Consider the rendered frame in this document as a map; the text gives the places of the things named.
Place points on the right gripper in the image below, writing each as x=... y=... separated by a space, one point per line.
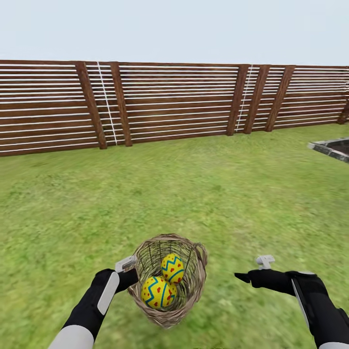
x=260 y=278

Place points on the easter egg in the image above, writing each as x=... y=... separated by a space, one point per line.
x=155 y=293
x=173 y=292
x=172 y=268

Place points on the wicker basket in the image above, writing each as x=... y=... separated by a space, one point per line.
x=192 y=283

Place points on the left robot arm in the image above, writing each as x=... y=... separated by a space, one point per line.
x=81 y=329

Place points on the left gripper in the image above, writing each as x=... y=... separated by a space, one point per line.
x=130 y=278

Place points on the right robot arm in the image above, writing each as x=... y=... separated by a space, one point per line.
x=328 y=325

